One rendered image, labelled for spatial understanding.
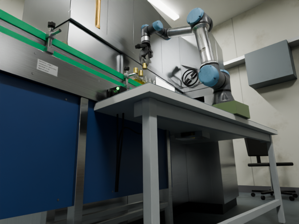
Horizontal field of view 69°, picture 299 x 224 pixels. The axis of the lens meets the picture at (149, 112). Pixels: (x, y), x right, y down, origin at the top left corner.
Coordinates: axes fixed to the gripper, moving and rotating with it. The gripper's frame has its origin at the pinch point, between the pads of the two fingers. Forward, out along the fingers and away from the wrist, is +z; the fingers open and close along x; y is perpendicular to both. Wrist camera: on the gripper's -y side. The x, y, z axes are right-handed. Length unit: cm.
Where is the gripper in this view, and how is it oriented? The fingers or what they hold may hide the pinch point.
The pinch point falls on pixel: (144, 65)
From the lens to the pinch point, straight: 171.6
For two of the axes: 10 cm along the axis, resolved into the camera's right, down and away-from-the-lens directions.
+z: 0.2, 9.7, -2.5
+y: 5.5, 2.0, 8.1
